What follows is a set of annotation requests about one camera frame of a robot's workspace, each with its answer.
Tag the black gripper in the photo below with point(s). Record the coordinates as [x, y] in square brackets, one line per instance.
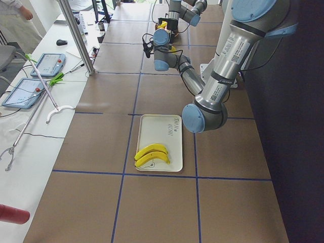
[173, 24]
[173, 33]

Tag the near teach pendant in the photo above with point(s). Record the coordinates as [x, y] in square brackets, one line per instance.
[24, 94]

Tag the black computer mouse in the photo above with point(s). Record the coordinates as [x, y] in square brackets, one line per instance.
[61, 42]

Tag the person in white coat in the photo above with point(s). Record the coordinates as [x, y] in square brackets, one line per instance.
[17, 19]

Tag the aluminium frame post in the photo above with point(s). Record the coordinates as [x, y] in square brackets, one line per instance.
[67, 12]

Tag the yellow banana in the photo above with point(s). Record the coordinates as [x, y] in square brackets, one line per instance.
[150, 156]
[162, 25]
[155, 147]

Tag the woven wicker basket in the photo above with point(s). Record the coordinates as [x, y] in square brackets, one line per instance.
[176, 32]

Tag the cream bear tray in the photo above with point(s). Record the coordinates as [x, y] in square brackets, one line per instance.
[165, 130]

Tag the teach pendant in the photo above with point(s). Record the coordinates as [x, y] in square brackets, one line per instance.
[24, 94]
[50, 64]

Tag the white curved hook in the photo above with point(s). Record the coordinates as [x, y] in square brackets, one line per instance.
[57, 110]

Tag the long metal grabber rod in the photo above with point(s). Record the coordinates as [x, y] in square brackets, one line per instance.
[45, 92]

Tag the far teach pendant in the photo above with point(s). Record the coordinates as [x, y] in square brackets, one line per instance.
[50, 64]

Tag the black orange connector block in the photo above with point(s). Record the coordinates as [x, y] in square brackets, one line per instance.
[95, 51]

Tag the green clip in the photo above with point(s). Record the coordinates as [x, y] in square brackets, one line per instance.
[56, 79]

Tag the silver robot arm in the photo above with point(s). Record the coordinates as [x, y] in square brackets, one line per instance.
[246, 22]
[178, 11]

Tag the red cylinder bottle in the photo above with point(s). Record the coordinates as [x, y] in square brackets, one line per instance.
[14, 215]

